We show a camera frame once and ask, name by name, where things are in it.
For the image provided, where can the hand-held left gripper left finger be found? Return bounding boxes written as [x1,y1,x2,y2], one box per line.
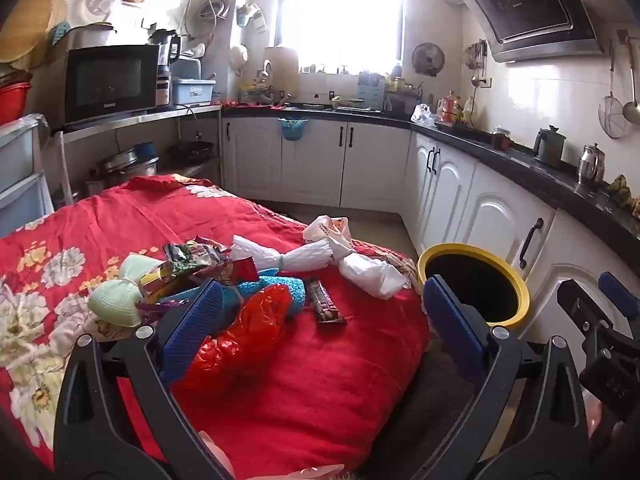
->
[52,277,236,480]

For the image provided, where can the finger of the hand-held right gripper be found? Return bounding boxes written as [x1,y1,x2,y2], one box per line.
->
[557,279,619,347]
[599,271,640,335]

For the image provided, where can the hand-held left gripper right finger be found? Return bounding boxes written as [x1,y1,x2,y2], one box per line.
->
[415,274,593,480]

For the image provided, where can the purple shiny wrapper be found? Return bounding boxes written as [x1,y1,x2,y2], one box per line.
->
[135,297,191,323]

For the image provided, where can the yellow brown snack wrapper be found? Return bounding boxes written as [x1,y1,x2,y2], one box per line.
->
[140,260,201,306]

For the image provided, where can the red plastic bag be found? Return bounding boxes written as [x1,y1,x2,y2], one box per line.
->
[182,285,293,393]

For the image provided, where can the yellow rimmed trash bin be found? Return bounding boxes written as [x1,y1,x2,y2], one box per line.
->
[417,242,531,331]

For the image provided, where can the teal towel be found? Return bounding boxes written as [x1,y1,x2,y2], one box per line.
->
[172,274,308,322]

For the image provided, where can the green snack packet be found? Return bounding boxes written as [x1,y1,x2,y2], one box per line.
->
[162,240,231,278]

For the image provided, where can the pale green knitted cloth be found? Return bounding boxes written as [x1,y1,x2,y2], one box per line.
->
[89,255,158,328]

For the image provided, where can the dark chocolate bar wrapper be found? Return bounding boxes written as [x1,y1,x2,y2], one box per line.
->
[305,277,347,326]

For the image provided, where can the brown lumpy food pile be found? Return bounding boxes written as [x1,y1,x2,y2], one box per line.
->
[607,175,640,218]

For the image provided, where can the red floral blanket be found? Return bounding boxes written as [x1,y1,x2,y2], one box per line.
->
[0,174,432,480]

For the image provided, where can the stainless steel kettle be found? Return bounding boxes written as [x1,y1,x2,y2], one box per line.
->
[579,143,606,186]

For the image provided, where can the grey kettle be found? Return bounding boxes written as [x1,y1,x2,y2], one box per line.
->
[532,125,567,168]

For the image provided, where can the black stone countertop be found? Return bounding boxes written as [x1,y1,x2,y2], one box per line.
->
[222,102,640,241]

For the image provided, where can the steel pot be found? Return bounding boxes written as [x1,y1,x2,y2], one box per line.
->
[97,147,160,181]

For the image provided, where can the black wok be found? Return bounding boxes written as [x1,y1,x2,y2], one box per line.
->
[167,140,215,163]

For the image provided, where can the steel ladle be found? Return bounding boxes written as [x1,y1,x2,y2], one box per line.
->
[621,35,640,126]

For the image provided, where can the white kitchen cabinets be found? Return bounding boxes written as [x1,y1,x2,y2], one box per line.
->
[220,115,640,361]

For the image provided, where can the red sauce bottle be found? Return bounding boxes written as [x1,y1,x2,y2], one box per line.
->
[440,91,463,123]

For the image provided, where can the stainless steel shelf rack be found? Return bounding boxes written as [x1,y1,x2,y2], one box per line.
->
[52,104,224,206]

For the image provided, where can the blue hanging basket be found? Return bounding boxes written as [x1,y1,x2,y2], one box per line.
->
[277,117,308,143]

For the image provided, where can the plastic drawer cabinet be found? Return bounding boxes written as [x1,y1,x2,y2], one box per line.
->
[0,115,53,238]

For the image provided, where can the dark seasoning rack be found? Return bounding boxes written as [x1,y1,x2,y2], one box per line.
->
[385,82,418,113]

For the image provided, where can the blue grey plastic box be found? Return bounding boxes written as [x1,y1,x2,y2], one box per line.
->
[171,79,217,109]

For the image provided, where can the colourful sink caddy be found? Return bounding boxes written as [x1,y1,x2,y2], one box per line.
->
[239,80,281,106]

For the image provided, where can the teal desktop drawer organizer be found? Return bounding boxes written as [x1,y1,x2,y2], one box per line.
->
[357,71,386,111]

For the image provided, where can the white dish container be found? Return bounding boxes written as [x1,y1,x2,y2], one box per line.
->
[177,57,203,81]

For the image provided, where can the black microwave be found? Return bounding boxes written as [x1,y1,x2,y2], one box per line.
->
[64,44,162,123]

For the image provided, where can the beige cutting board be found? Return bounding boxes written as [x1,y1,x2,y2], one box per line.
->
[264,46,300,98]

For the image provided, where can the black blender jug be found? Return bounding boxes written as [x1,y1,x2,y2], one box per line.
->
[150,29,182,68]

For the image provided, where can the red plastic basin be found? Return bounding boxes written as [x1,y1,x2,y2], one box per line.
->
[0,82,33,126]

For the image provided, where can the black range hood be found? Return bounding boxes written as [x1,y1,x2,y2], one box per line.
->
[450,0,606,63]

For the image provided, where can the window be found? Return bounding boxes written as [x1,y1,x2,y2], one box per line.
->
[274,0,406,73]

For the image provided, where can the round woven bamboo tray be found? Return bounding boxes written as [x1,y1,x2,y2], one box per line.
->
[0,0,68,68]

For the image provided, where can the wire mesh skimmer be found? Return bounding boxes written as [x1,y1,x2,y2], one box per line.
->
[598,40,628,138]

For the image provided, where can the black power cable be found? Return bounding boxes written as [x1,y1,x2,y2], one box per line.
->
[172,105,202,140]

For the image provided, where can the wall rack kitchen tools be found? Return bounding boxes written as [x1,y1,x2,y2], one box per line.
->
[465,40,488,86]

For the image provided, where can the grey wall fan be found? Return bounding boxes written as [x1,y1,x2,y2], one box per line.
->
[411,42,446,78]

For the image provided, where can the wall mounted utensil holder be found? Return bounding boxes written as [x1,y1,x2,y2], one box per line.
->
[236,4,266,31]

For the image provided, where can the coiled grey hose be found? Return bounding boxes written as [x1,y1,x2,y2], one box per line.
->
[200,0,231,26]

